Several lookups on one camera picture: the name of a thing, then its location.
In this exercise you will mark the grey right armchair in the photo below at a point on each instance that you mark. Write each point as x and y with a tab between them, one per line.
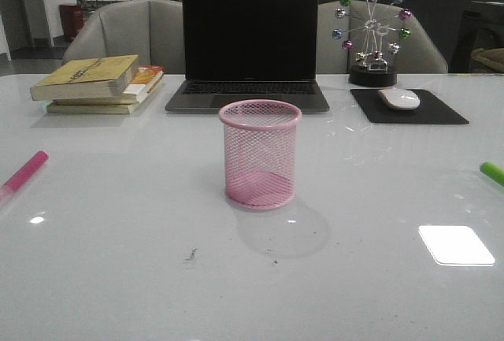
339	39

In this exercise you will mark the ferris wheel desk toy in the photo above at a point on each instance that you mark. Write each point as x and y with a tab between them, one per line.
370	42

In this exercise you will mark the grey open laptop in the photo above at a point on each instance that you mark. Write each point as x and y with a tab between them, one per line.
248	49

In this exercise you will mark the pink highlighter pen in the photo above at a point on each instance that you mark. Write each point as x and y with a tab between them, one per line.
22	175

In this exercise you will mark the black mouse pad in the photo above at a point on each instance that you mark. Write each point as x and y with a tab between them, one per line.
431	110

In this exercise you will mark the dark chair far right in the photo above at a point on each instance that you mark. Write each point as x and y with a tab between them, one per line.
481	27

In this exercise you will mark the red trash bin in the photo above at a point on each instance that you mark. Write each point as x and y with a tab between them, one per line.
71	20

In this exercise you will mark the bottom book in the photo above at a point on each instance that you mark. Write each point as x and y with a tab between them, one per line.
94	109

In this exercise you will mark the pink mesh pen holder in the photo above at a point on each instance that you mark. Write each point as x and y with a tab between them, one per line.
259	152

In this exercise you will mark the yellow top book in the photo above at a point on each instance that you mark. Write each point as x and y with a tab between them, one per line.
100	77

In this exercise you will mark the green highlighter pen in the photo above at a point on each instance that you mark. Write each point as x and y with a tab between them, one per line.
493	171

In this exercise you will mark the white computer mouse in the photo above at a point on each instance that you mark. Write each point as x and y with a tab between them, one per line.
399	99

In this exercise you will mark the orange middle book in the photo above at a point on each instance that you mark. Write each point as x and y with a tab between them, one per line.
144	82

